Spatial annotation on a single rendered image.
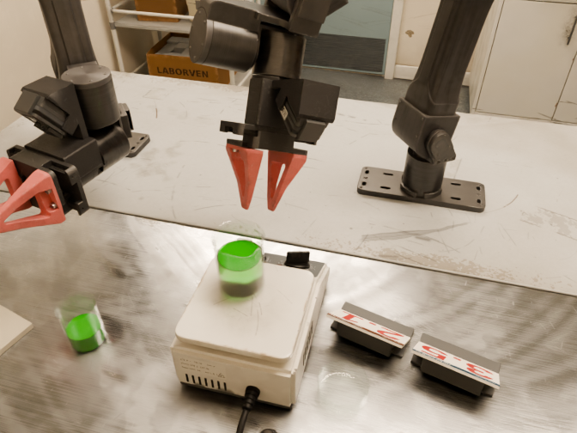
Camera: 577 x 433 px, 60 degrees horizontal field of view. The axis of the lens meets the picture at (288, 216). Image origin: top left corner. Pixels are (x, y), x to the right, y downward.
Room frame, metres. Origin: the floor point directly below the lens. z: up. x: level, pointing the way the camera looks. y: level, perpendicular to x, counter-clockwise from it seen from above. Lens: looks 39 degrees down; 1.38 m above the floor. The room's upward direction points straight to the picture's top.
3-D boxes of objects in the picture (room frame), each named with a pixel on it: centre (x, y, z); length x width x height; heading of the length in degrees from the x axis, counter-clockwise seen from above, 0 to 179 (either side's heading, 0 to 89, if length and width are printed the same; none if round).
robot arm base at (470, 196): (0.66, -0.22, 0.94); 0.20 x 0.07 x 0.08; 75
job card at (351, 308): (0.37, -0.10, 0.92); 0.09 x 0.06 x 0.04; 61
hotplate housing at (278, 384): (0.37, 0.04, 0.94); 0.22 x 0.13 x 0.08; 166
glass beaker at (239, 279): (0.37, 0.05, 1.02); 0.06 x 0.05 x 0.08; 19
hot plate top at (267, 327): (0.35, 0.04, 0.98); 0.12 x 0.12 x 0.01; 76
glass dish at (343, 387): (0.30, -0.06, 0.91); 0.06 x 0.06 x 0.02
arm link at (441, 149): (0.65, -0.21, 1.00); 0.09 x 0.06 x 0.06; 22
